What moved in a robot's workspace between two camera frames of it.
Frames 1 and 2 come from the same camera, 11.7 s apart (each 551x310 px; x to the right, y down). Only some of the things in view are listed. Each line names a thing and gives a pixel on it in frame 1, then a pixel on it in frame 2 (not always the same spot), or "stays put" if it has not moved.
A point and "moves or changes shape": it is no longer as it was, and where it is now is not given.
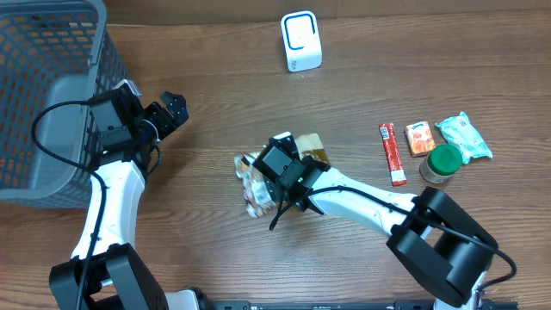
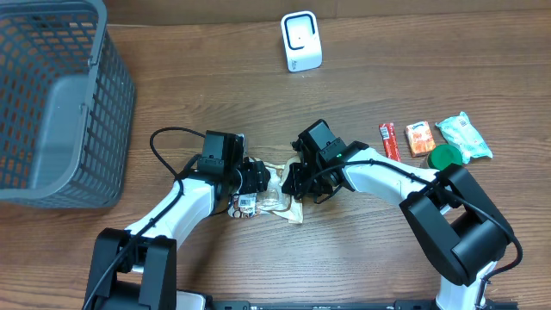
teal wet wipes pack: [459, 132] stays put
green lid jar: [442, 161] stays put
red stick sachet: [393, 154] stays put
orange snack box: [420, 138] stays put
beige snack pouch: [256, 196] moves or changes shape
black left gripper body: [164, 115] -> [260, 176]
